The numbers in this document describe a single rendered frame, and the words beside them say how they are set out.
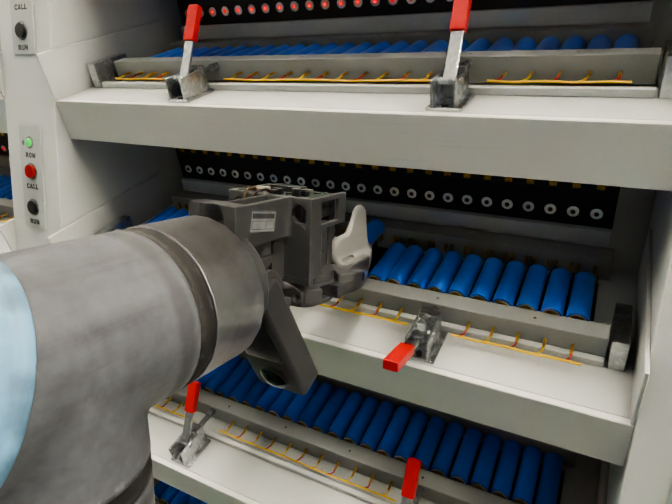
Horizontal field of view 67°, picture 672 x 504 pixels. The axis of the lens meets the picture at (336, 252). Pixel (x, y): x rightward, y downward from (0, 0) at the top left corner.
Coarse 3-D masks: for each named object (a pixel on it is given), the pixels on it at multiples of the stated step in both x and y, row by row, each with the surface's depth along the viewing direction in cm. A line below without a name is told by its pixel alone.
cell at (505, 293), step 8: (512, 264) 49; (520, 264) 49; (504, 272) 49; (512, 272) 48; (520, 272) 48; (504, 280) 47; (512, 280) 47; (520, 280) 48; (504, 288) 46; (512, 288) 46; (496, 296) 46; (504, 296) 45; (512, 296) 46; (512, 304) 45
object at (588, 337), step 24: (360, 288) 48; (384, 288) 48; (408, 288) 47; (360, 312) 47; (408, 312) 47; (456, 312) 44; (480, 312) 43; (504, 312) 43; (528, 312) 42; (456, 336) 43; (528, 336) 42; (552, 336) 41; (576, 336) 40; (600, 336) 39
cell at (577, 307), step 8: (584, 272) 47; (576, 280) 46; (584, 280) 46; (592, 280) 46; (576, 288) 45; (584, 288) 45; (592, 288) 45; (576, 296) 44; (584, 296) 44; (592, 296) 45; (568, 304) 45; (576, 304) 43; (584, 304) 43; (568, 312) 43; (576, 312) 42; (584, 312) 42
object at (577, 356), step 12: (336, 300) 50; (348, 300) 50; (372, 312) 48; (384, 312) 47; (396, 312) 47; (444, 324) 45; (456, 324) 45; (480, 336) 44; (492, 336) 43; (504, 336) 43; (528, 348) 42; (540, 348) 41; (552, 348) 41; (564, 348) 41; (576, 360) 40; (588, 360) 40; (600, 360) 39
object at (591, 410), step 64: (128, 192) 68; (320, 320) 49; (384, 320) 47; (640, 320) 40; (384, 384) 45; (448, 384) 41; (512, 384) 39; (576, 384) 39; (640, 384) 34; (576, 448) 38
